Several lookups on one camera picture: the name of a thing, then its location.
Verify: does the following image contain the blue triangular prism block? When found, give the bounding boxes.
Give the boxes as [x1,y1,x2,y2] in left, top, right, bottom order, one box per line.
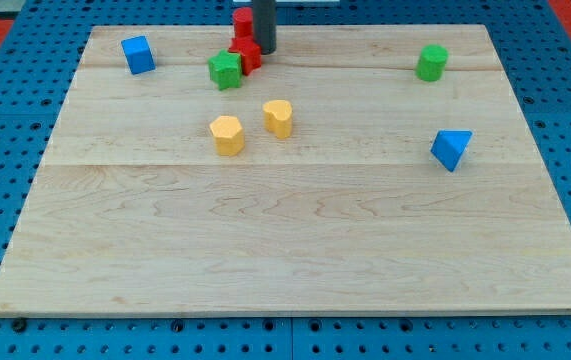
[430,130,473,172]

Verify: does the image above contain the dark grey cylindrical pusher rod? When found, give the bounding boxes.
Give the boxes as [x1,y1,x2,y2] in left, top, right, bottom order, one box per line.
[251,0,277,54]

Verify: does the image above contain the green star block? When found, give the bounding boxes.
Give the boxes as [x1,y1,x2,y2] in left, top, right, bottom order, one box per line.
[208,50,242,90]

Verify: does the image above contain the light wooden board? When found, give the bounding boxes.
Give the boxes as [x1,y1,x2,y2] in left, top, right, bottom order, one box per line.
[0,25,571,318]

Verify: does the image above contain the red star block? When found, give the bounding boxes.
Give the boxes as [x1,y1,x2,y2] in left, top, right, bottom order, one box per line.
[228,36,262,76]

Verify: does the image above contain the yellow heart block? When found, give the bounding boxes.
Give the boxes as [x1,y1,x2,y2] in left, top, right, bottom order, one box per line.
[262,100,293,139]

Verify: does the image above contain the blue cube block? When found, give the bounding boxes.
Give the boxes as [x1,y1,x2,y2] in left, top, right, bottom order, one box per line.
[121,36,156,75]

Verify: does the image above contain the yellow hexagon block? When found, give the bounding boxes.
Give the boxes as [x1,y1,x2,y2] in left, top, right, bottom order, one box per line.
[209,116,245,156]

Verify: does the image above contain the red cylinder block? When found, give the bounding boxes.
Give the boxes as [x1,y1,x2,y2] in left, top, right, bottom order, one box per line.
[232,7,253,38]

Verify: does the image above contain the green cylinder block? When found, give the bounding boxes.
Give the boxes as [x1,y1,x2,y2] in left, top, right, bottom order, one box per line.
[415,44,449,82]

